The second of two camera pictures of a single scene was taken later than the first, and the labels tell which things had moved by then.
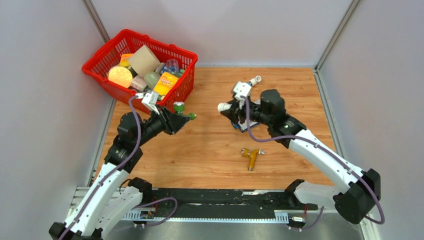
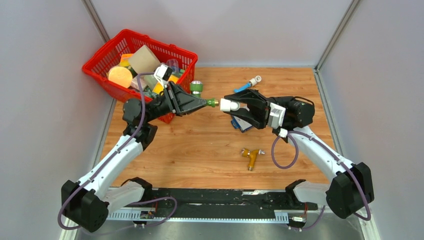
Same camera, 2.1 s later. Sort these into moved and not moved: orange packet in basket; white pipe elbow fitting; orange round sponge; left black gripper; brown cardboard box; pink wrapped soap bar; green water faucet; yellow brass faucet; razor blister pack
Moved: left black gripper; white pipe elbow fitting; green water faucet
Not moved: orange round sponge; orange packet in basket; pink wrapped soap bar; razor blister pack; yellow brass faucet; brown cardboard box
